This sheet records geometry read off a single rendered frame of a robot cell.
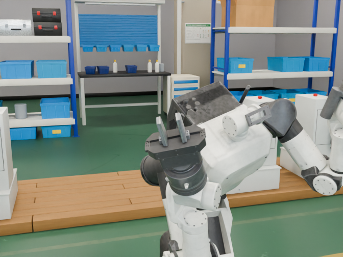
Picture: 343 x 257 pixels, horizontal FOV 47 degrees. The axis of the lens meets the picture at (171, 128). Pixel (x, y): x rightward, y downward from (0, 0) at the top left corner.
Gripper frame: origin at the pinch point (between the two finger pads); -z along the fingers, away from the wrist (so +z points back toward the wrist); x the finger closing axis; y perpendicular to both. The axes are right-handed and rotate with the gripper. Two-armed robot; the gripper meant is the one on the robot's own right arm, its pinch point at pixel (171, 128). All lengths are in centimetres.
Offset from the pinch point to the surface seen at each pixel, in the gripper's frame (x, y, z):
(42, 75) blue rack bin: -198, -355, 229
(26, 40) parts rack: -202, -375, 187
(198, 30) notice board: 8, -552, 344
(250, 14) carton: 85, -453, 271
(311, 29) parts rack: 173, -451, 320
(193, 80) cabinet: -16, -438, 359
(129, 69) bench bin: -109, -446, 317
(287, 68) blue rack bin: 128, -418, 356
